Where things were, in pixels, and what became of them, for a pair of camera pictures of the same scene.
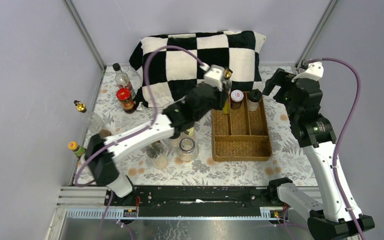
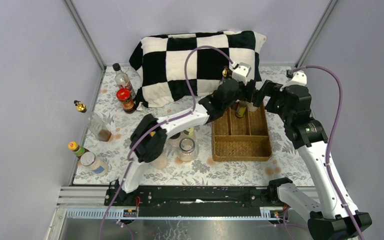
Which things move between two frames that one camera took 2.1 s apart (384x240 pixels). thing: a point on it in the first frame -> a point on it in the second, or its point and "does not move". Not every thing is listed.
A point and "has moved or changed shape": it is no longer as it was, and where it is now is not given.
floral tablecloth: (186, 158) does not move
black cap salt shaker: (174, 140) does not move
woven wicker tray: (240, 135) does not move
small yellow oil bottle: (226, 108) has moved or changed shape
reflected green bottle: (79, 151) does not move
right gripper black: (282, 78) -> (268, 88)
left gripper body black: (216, 102) -> (239, 93)
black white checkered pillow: (168, 66) does not move
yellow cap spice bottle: (191, 130) does not move
